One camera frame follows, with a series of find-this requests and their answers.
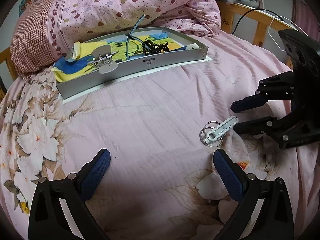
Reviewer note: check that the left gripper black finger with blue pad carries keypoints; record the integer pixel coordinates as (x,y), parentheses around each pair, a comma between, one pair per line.
(93,173)
(231,174)

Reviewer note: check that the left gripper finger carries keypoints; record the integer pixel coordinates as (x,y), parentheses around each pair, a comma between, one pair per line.
(257,127)
(278,87)

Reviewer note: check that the white clip with rings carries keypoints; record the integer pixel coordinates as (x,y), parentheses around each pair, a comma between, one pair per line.
(214,132)

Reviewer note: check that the pink curtain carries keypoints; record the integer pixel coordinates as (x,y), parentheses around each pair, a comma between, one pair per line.
(303,16)

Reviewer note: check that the pink floral bed sheet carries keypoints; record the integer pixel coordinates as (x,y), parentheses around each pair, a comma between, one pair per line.
(161,183)

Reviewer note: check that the grey shallow tray box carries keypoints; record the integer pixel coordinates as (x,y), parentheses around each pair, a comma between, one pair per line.
(72,87)

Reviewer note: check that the silver hair claw clip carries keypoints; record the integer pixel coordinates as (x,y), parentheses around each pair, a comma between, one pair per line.
(102,59)

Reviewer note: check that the colourful frog drawing paper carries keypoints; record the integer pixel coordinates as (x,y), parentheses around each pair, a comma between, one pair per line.
(81,61)

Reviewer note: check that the teal hair band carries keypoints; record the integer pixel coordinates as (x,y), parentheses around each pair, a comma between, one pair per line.
(130,36)

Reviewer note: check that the pink dotted rolled quilt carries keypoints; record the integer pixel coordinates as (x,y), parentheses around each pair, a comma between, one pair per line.
(47,29)

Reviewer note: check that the black camera box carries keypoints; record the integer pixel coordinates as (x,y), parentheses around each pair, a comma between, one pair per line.
(302,49)

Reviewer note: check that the wooden bed frame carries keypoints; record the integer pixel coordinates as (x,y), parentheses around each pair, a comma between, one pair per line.
(265,22)

